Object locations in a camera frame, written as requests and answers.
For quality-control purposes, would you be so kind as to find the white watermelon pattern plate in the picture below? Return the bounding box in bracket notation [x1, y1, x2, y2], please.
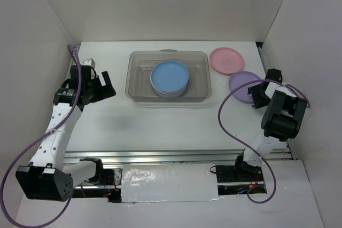
[153, 88, 190, 98]

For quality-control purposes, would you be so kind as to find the clear plastic bin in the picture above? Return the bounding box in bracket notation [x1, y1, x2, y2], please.
[126, 50, 212, 103]

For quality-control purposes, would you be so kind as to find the purple plastic plate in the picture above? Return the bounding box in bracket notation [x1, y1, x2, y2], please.
[229, 70, 262, 105]
[151, 88, 188, 98]

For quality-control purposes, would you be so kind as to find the cream plastic plate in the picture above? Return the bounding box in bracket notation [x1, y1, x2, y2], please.
[151, 85, 187, 97]

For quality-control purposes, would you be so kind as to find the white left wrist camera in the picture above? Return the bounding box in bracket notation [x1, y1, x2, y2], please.
[81, 58, 96, 68]

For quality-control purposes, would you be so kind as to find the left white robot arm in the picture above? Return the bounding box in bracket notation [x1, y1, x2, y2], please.
[15, 65, 116, 202]

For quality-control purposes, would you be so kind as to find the orange plastic plate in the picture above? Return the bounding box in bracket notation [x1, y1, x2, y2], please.
[151, 83, 188, 95]

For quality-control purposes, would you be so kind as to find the blue plastic plate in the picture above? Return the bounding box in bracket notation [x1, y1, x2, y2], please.
[150, 60, 189, 93]

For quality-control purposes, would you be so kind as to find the white front cover panel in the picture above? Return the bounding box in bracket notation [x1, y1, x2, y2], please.
[121, 163, 219, 203]

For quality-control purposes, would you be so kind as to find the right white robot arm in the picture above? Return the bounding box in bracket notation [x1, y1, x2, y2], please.
[232, 68, 309, 181]

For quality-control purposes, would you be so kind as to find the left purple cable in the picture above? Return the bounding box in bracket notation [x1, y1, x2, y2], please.
[0, 44, 82, 226]

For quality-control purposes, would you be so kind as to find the pink plastic plate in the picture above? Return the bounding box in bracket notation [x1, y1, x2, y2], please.
[209, 47, 245, 75]

